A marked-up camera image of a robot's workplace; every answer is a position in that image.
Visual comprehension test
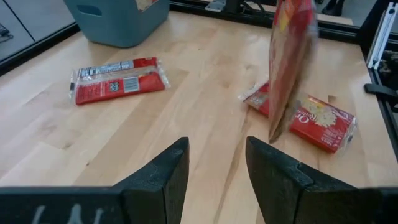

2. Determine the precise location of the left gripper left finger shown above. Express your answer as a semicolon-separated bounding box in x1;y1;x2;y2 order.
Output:
0;136;190;224

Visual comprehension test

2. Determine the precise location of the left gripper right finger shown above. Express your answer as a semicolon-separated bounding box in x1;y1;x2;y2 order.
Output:
245;136;398;224

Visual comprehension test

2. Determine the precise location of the red popcorn bag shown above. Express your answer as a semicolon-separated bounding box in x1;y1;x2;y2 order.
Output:
238;81;358;154
267;0;320;144
135;0;160;12
68;56;171;106

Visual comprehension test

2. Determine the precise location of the teal plastic basket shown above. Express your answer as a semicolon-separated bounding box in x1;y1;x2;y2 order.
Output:
63;0;171;49

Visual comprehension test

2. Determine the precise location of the white aluminium rail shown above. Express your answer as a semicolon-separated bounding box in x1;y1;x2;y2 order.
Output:
366;2;398;71

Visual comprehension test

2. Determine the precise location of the white metal bracket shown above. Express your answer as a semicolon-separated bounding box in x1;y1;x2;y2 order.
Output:
204;0;227;12

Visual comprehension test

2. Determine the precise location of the black cable tangle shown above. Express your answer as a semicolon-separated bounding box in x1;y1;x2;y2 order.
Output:
0;24;14;43

